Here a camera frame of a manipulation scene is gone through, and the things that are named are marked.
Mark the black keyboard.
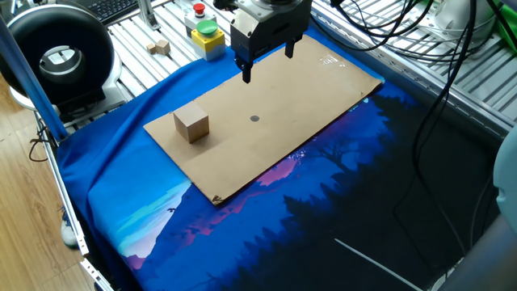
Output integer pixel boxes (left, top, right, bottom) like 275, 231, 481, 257
74, 0, 141, 25

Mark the brown cardboard sheet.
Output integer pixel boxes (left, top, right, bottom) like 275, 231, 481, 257
143, 34, 384, 206

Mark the aluminium table frame rail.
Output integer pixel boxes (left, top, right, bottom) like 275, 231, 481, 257
34, 112, 114, 291

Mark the green object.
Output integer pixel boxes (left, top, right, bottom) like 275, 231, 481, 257
494, 0, 517, 44

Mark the large wooden block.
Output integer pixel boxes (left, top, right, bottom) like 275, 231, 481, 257
173, 100, 211, 145

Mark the black cable loop bundle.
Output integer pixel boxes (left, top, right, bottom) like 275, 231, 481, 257
310, 0, 485, 64

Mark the blue metal pole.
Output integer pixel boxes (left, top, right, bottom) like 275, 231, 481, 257
0, 15, 69, 142

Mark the white shoe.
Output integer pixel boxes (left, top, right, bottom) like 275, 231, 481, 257
60, 208, 80, 249

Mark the thin black floor cable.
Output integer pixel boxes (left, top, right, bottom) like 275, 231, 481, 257
27, 124, 52, 163

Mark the grey box red button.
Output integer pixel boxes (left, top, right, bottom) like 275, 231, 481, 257
184, 2, 217, 40

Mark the yellow box green button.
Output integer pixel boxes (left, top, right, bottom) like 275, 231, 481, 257
190, 19, 226, 62

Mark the thick black cable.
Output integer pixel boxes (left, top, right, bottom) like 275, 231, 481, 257
411, 0, 492, 258

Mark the blue landscape print cloth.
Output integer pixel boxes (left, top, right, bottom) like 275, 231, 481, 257
55, 26, 502, 291

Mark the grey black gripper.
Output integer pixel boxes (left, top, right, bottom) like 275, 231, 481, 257
229, 0, 313, 85

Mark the black round ring device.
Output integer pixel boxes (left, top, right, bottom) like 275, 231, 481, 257
0, 4, 124, 116

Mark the aluminium bracket post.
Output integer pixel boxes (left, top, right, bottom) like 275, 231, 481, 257
137, 0, 162, 32

